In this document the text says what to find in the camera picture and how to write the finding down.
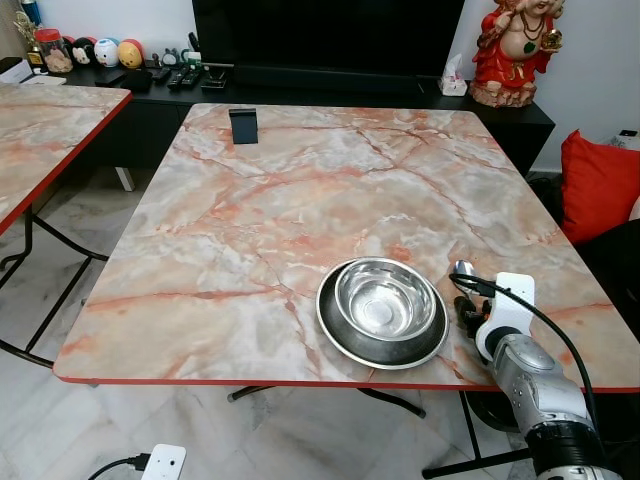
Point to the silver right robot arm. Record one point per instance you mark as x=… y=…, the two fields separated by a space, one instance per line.
x=535 y=385

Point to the dark sofa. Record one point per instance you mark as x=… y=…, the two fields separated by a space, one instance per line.
x=610 y=280

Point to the black red round figurine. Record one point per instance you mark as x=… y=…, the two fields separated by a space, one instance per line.
x=84 y=53

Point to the small black phone stand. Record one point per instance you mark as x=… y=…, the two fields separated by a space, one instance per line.
x=243 y=125

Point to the white blue round figurine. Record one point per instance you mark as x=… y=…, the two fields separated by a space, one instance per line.
x=106 y=52

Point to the black television console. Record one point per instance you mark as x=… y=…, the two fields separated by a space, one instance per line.
x=520 y=125

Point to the white tissue box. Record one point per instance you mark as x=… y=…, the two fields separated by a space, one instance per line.
x=455 y=85

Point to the red lidded glass jar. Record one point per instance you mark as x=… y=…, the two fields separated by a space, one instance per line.
x=53 y=55

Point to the black television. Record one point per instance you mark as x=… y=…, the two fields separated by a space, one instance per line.
x=330 y=30

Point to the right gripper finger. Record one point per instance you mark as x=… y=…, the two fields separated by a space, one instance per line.
x=462 y=310
x=476 y=303

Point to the white power strip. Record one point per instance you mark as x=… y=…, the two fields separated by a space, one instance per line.
x=165 y=463

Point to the marble pattern side table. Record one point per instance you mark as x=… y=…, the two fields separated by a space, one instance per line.
x=40 y=130

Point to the yellow pink round figurine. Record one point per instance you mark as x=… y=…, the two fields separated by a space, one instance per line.
x=131 y=54

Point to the red laughing Buddha statue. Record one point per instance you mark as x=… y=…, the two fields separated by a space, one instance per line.
x=510 y=60

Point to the golden ornament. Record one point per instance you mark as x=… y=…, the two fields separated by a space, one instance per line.
x=27 y=35

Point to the stainless steel spoon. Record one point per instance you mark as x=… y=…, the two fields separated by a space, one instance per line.
x=463 y=268

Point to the marble pattern folding table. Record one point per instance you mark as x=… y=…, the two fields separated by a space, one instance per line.
x=300 y=200

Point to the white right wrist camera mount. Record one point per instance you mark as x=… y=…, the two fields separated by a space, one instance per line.
x=515 y=293

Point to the stainless steel bowl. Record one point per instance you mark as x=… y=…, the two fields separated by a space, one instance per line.
x=385 y=298

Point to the red cushion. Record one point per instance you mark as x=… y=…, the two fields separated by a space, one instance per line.
x=598 y=185

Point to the black remote control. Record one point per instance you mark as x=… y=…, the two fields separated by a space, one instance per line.
x=186 y=78
x=160 y=75

